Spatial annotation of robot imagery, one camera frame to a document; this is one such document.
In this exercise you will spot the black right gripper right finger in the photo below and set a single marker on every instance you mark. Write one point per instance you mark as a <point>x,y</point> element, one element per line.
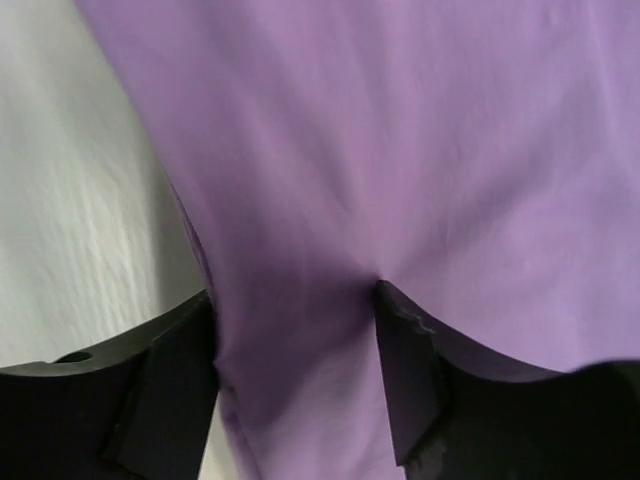
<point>459,410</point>

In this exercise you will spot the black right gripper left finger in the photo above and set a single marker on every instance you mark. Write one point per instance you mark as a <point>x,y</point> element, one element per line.
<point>136,406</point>

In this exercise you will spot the purple trousers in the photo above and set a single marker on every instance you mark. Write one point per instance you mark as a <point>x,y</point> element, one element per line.
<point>483,156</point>

